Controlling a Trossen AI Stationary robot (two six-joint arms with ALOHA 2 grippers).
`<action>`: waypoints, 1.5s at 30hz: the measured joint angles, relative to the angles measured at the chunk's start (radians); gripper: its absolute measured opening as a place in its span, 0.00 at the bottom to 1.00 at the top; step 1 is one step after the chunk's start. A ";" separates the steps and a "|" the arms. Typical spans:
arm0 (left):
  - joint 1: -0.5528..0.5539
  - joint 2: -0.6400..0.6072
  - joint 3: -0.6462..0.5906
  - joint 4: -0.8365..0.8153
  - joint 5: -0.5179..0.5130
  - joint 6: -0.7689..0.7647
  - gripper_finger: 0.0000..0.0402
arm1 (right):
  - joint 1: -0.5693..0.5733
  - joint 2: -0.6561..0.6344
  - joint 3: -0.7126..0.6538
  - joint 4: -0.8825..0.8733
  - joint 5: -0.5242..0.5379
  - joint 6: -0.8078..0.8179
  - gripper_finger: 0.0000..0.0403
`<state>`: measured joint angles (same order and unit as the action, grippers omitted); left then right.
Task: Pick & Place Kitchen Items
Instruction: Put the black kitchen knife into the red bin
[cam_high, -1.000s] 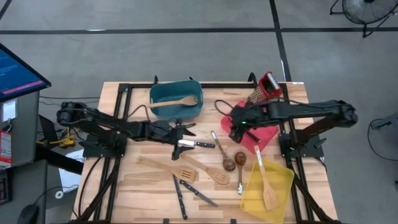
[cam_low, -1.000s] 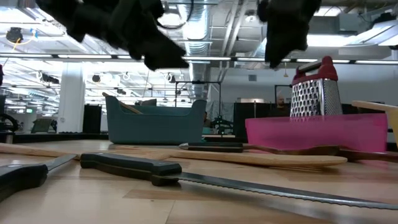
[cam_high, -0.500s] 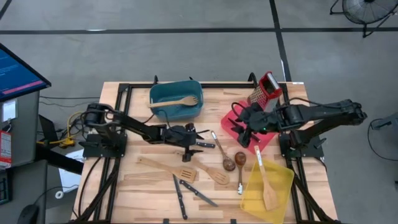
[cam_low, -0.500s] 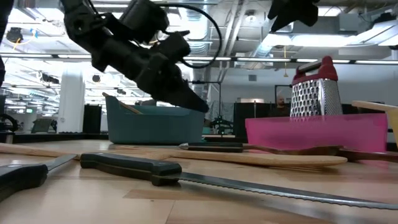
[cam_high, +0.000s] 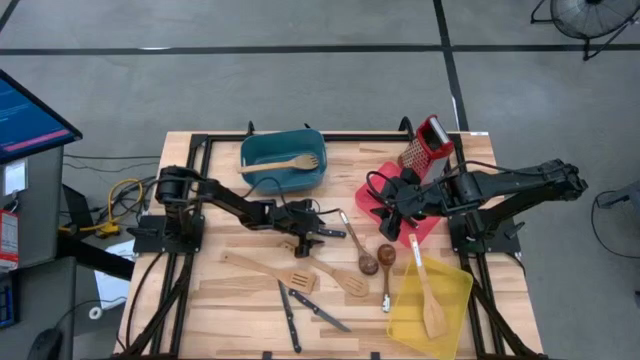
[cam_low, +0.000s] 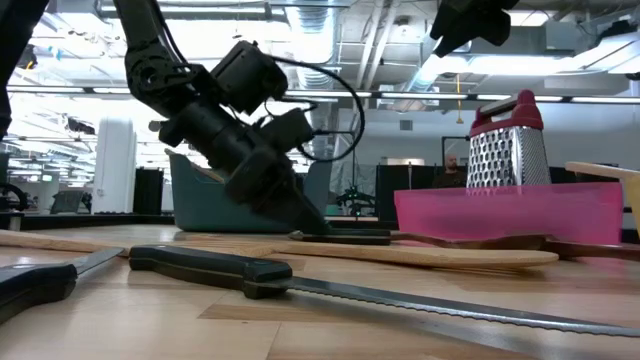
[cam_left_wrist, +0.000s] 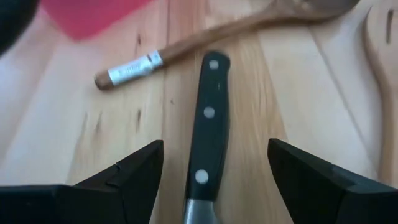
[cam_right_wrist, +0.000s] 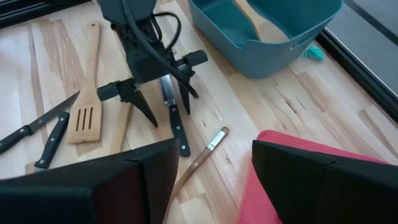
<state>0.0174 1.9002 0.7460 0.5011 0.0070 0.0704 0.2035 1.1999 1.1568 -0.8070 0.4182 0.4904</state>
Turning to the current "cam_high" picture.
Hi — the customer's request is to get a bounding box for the black keyboard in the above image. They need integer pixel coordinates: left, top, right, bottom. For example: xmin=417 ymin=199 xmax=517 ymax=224
xmin=0 ymin=284 xmax=21 ymax=331

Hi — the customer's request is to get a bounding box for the slotted wooden spoon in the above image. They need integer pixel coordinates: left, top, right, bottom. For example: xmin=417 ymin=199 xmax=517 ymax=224
xmin=278 ymin=240 xmax=371 ymax=298

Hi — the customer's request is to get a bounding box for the slotted wooden spatula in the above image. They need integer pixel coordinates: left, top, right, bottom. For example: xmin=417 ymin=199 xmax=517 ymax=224
xmin=220 ymin=250 xmax=318 ymax=295

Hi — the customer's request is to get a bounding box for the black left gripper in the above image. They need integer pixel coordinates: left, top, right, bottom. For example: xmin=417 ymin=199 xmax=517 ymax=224
xmin=272 ymin=198 xmax=326 ymax=259

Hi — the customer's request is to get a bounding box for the black computer mouse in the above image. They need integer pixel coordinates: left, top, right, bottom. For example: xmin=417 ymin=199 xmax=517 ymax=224
xmin=27 ymin=328 xmax=64 ymax=360

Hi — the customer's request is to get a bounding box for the thick black cable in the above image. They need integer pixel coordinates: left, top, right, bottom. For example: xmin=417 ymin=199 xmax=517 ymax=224
xmin=124 ymin=252 xmax=166 ymax=351

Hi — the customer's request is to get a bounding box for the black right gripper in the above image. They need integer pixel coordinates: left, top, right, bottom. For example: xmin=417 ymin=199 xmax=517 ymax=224
xmin=372 ymin=169 xmax=446 ymax=241

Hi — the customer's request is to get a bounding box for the grey cabinet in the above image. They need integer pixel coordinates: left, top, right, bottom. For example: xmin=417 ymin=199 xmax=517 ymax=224
xmin=0 ymin=144 xmax=65 ymax=271

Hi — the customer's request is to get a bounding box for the black aluminium table frame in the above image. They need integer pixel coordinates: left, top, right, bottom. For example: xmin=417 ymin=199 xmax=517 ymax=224
xmin=114 ymin=119 xmax=551 ymax=360

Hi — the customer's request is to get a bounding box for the red-topped metal box grater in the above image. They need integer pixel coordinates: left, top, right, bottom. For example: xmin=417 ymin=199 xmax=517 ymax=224
xmin=398 ymin=114 xmax=455 ymax=184

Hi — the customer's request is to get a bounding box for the teal plastic bin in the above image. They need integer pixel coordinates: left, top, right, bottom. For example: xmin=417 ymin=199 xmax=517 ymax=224
xmin=240 ymin=128 xmax=329 ymax=195

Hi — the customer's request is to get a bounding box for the yellow plastic tray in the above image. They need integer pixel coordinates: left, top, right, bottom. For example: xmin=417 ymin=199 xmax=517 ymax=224
xmin=387 ymin=252 xmax=475 ymax=360

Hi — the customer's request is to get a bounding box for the white-bladed black-handled knife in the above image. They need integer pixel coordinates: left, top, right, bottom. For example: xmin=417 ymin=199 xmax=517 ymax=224
xmin=309 ymin=227 xmax=347 ymax=240

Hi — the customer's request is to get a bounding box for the red plastic tray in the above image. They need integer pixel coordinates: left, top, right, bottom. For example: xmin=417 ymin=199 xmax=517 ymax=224
xmin=354 ymin=160 xmax=441 ymax=249

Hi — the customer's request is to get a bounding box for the blue-screen computer monitor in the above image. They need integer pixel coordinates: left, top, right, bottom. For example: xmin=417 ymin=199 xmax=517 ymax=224
xmin=0 ymin=68 xmax=84 ymax=164

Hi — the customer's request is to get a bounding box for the white paper sheet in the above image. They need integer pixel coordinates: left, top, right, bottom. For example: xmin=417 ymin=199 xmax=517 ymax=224
xmin=93 ymin=239 xmax=139 ymax=311

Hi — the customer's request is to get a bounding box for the black floor fan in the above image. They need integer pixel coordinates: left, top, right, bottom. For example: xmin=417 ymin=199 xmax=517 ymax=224
xmin=529 ymin=0 xmax=640 ymax=62

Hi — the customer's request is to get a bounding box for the light wooden spork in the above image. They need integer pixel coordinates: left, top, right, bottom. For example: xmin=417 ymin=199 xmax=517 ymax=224
xmin=236 ymin=153 xmax=320 ymax=175

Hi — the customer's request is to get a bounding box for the yellow cable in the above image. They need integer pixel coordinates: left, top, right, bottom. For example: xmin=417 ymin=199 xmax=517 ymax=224
xmin=58 ymin=178 xmax=146 ymax=239

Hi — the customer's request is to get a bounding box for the dark grey desk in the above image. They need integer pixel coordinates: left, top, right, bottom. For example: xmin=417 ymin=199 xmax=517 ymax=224
xmin=0 ymin=255 xmax=76 ymax=360

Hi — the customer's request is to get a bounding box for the dark wooden spoon white label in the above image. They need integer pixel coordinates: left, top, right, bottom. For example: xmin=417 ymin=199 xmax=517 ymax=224
xmin=376 ymin=243 xmax=398 ymax=314

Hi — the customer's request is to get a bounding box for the black-handled steak knife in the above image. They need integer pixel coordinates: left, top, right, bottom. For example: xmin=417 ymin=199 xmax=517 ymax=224
xmin=277 ymin=279 xmax=303 ymax=354
xmin=288 ymin=287 xmax=352 ymax=334

